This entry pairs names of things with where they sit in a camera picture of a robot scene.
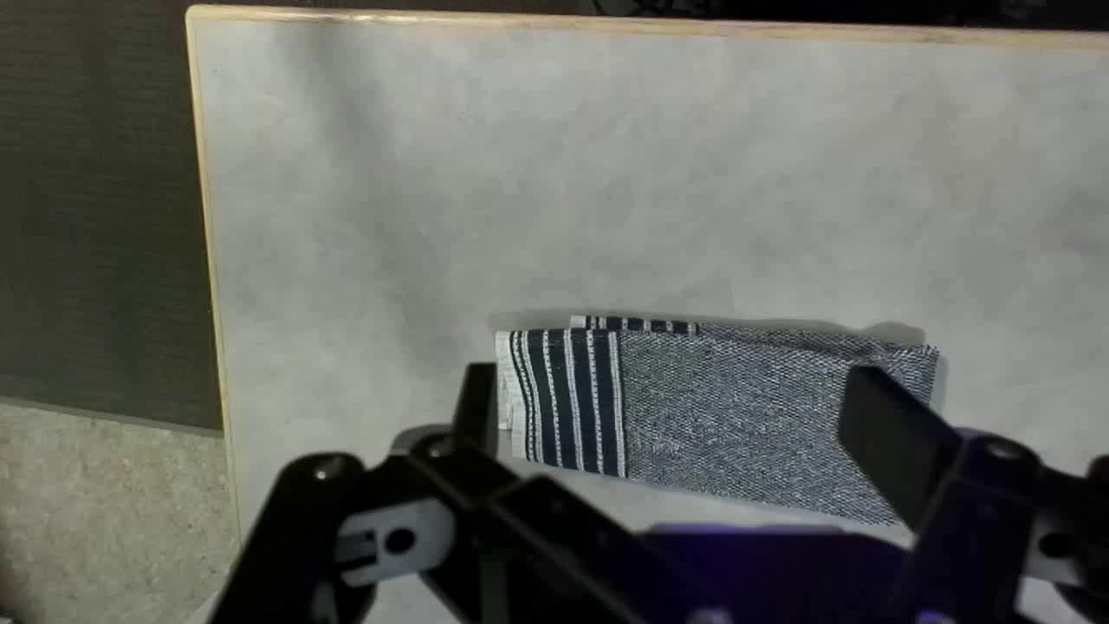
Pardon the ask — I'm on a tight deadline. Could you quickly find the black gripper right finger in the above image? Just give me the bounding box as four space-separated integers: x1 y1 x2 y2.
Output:
834 364 1109 624

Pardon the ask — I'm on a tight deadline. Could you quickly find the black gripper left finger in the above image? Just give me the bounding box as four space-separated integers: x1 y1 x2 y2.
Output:
203 362 695 624

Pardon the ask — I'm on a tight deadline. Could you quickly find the grey towel with navy stripes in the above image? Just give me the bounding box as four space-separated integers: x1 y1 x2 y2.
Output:
493 312 944 530

